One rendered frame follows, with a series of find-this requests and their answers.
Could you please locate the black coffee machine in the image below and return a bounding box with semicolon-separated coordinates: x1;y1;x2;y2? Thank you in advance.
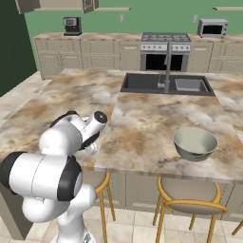
62;16;83;37

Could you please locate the beige base cupboard run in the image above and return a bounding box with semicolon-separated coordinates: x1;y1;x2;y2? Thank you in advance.
186;33;243;75
32;32;142;81

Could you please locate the beige wall shelf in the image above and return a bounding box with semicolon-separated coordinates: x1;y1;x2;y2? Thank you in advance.
212;6;243;12
95;7;132;12

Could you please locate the beige wall cupboard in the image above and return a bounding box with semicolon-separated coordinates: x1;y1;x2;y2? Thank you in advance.
14;0;100;15

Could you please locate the yellow stool with beige seat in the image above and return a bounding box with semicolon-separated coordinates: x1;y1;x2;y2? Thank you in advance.
152;176;229;243
94;171;117;243

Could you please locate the beige island cupboard run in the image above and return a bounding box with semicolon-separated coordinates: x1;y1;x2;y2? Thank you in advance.
83;169;243;223

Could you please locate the silver toaster oven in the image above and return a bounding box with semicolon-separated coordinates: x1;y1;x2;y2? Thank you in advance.
196;18;230;39

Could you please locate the stainless steel oven with hob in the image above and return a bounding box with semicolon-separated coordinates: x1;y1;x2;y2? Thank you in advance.
140;31;193;72

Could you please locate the grey tap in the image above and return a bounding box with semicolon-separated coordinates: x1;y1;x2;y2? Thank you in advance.
157;39;174;94

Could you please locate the dark grey sink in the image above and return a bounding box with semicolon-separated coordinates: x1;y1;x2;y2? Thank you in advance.
120;72;216;97

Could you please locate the grey-green bowl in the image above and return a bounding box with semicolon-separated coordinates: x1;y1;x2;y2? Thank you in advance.
172;126;219;162

